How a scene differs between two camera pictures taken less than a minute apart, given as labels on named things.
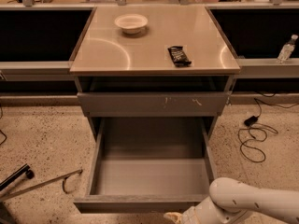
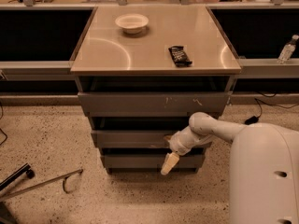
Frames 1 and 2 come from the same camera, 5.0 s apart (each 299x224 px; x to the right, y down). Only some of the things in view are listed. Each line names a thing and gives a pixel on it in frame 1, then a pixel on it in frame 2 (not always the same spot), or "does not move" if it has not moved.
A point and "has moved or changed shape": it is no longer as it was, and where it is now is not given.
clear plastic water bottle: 287,49 does not move
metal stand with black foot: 25,168 does not move
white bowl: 131,23 does not move
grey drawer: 149,165 has moved or changed shape
